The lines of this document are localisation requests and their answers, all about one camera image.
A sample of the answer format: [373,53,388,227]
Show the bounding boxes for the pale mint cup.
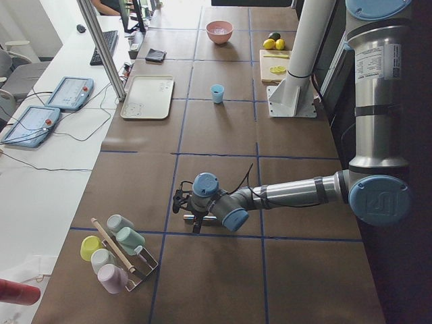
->
[90,248,117,275]

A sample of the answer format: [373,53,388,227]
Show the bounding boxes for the blue teach pendant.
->
[45,76,95,111]
[1,106,61,148]

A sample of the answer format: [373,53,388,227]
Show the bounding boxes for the steel muddler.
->
[182,214,217,222]

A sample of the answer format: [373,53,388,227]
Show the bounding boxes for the white pillar with base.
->
[267,0,336,118]

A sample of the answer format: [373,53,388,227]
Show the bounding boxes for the computer mouse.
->
[76,24,86,33]

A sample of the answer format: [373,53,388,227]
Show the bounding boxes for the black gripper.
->
[189,197,211,234]

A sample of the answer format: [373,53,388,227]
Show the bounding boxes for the pink cup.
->
[97,264,128,294]

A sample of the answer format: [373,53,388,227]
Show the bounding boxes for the yellow cup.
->
[80,236,103,262]

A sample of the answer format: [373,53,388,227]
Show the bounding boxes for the black keyboard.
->
[88,30,119,66]

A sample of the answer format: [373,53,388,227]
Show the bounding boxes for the aluminium frame post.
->
[77,0,126,102]

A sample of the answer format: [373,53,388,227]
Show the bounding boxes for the yellow plastic knife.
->
[263,54,290,59]

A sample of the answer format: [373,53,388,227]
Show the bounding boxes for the bamboo cutting board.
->
[259,49,292,82]

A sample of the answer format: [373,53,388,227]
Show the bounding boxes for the light blue cup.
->
[210,84,225,104]

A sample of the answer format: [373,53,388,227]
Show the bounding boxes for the upper blue teach pendant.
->
[45,76,95,111]

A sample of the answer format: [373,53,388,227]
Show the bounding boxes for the lower blue teach pendant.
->
[1,106,61,148]

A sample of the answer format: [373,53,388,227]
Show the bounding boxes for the red bottle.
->
[1,279,41,306]

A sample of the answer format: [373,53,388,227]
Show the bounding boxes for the cream bear tray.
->
[120,75,174,119]

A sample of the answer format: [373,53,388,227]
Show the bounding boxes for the folded grey cloth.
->
[144,49,167,63]

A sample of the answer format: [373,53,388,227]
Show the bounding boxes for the green cup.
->
[115,227,146,256]

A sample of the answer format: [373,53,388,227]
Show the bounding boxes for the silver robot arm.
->
[184,1,412,233]

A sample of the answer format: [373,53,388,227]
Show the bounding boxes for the grey white cup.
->
[106,214,135,234]

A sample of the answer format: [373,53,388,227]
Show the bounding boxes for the pink bowl of ice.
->
[206,21,234,45]

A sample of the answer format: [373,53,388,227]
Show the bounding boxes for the yellow lemon slices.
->
[269,65,286,74]

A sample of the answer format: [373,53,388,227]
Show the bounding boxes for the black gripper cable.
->
[229,163,254,195]

